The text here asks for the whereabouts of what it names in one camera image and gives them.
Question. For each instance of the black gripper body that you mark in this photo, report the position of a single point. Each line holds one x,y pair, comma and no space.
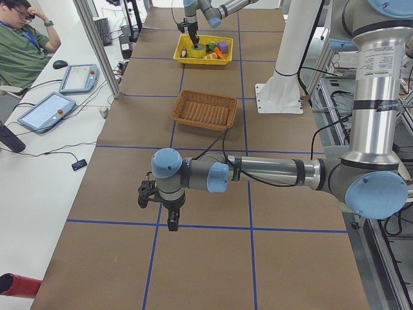
173,207
192,30

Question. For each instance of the yellow tape roll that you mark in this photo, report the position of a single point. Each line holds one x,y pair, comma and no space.
197,51

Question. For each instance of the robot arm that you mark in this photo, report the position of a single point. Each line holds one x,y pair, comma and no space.
261,201
213,15

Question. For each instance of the yellow woven basket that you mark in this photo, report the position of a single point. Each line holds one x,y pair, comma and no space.
184,42

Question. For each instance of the brown wicker basket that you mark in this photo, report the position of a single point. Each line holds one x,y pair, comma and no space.
204,110

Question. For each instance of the toy croissant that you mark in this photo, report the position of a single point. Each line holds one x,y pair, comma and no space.
212,55

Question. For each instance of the purple foam block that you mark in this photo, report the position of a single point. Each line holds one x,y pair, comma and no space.
223,46

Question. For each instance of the toy carrot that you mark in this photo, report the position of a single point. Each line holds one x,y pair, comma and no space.
219,53

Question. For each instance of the black keyboard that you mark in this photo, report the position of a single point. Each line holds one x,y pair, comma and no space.
102,26

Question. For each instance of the small black usb hub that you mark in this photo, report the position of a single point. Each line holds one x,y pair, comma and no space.
79,165

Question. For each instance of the far teach pendant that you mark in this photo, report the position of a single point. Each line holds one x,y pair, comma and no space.
79,79

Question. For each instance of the teach pendant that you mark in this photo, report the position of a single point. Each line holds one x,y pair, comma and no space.
79,79
47,113

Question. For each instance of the black computer mouse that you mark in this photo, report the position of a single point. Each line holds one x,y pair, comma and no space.
58,64

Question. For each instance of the near teach pendant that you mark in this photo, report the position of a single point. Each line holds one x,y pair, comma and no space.
47,113

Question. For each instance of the seated person green shirt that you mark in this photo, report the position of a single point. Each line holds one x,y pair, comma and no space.
27,37

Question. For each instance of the red cylinder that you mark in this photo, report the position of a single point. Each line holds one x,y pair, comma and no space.
19,286

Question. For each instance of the black cylinder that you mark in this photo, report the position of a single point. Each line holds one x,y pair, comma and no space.
9,139

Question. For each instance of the white camera stand column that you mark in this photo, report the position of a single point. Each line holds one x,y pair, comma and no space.
281,93

